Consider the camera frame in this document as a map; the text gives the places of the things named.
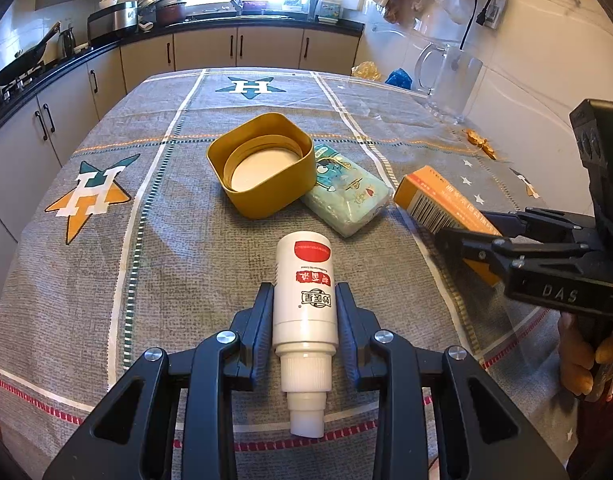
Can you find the golden candy wrappers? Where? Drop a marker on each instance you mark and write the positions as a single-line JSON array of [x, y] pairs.
[[479, 142]]

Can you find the steel kettle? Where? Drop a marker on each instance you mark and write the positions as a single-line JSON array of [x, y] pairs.
[[67, 41]]

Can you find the grey star-print tablecloth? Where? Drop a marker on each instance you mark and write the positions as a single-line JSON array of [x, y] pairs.
[[186, 270]]

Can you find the black wok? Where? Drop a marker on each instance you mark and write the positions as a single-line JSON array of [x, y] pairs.
[[21, 65]]

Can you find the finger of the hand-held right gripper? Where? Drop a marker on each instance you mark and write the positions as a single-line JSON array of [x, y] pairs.
[[476, 250], [546, 225]]

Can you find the white power strip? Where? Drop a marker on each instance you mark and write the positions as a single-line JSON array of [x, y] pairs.
[[494, 5]]

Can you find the blue plastic bag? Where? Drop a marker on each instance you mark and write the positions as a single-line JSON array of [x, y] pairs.
[[399, 79]]

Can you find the yellow square container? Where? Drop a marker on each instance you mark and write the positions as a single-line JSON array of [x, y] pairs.
[[266, 197]]

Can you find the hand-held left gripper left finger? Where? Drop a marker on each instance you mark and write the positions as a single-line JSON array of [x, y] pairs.
[[266, 310]]

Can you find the stacked steel bowls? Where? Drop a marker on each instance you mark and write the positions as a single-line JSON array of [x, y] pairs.
[[145, 9]]

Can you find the black kitchen countertop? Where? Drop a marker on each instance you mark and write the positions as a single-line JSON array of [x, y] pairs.
[[211, 25]]

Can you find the reddish-brown pot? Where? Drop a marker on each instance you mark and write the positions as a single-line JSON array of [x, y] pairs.
[[170, 11]]

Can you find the steel rice cooker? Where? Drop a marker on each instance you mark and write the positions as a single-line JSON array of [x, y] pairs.
[[114, 20]]

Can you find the person's right hand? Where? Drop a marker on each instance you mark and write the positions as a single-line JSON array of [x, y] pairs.
[[576, 355]]

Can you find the glass pitcher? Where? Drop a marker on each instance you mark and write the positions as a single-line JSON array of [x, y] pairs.
[[456, 85]]

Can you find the beige lower cabinets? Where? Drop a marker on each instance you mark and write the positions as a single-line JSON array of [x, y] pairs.
[[206, 52]]

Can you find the white plastic bottle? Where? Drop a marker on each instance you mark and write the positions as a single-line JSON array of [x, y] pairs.
[[304, 305]]

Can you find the teal printed box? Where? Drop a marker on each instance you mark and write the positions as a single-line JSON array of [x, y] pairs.
[[330, 11]]

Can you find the yellow plastic bag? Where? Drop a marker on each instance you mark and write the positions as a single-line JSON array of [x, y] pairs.
[[366, 71]]

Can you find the light blue tissue pack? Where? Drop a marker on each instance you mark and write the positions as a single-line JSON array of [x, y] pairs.
[[346, 195]]

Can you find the gas stove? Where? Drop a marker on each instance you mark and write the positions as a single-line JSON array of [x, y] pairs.
[[21, 85]]

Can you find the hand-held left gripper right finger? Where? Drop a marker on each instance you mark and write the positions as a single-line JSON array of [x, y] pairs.
[[342, 310]]

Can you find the chopstick holder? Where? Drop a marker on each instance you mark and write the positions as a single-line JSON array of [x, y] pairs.
[[315, 5]]

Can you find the orange medicine box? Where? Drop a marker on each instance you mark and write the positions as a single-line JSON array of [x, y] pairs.
[[426, 200]]

